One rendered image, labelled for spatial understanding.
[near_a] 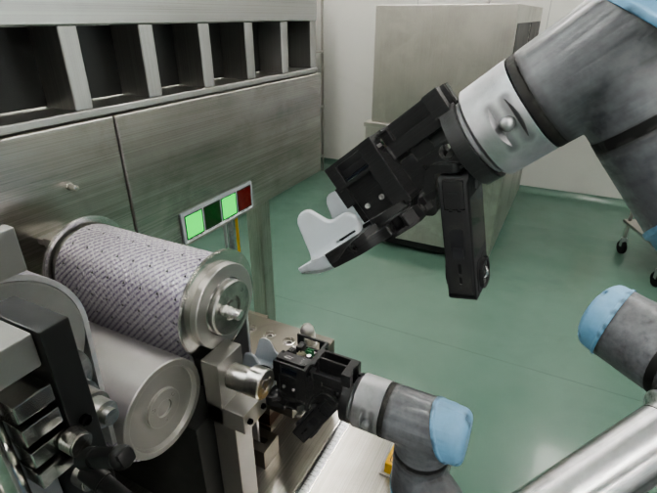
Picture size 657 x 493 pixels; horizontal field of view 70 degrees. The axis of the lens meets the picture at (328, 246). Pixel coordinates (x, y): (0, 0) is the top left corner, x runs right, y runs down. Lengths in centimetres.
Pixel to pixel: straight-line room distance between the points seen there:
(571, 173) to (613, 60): 475
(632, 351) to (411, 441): 35
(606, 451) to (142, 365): 56
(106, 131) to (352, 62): 463
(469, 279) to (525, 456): 183
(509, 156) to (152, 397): 45
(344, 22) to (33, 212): 481
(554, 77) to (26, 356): 35
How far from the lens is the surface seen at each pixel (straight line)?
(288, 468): 88
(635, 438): 71
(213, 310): 60
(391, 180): 38
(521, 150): 36
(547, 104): 35
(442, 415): 63
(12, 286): 45
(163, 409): 62
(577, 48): 35
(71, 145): 85
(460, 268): 41
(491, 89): 36
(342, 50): 543
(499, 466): 214
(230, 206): 114
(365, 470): 88
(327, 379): 67
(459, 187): 38
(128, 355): 61
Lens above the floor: 159
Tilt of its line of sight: 26 degrees down
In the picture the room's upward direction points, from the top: straight up
